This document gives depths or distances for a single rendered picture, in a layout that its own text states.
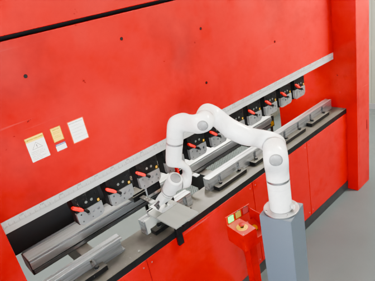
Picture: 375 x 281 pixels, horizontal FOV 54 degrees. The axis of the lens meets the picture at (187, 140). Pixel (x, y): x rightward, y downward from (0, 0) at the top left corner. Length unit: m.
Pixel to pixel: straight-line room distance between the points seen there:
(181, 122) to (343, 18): 2.11
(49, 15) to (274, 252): 1.66
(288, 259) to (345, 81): 2.00
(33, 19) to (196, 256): 1.68
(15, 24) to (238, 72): 1.46
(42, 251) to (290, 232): 1.38
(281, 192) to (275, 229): 0.22
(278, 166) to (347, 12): 2.00
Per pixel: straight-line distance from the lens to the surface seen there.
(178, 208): 2.27
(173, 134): 1.90
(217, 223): 2.56
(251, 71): 2.72
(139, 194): 2.48
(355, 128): 3.83
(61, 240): 2.38
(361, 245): 3.48
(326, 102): 3.70
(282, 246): 2.16
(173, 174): 2.05
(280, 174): 1.94
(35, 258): 2.35
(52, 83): 1.83
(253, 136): 1.88
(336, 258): 3.33
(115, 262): 2.23
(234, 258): 2.84
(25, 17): 1.78
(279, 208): 2.06
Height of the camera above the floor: 2.22
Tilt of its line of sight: 23 degrees down
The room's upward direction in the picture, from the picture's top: 12 degrees counter-clockwise
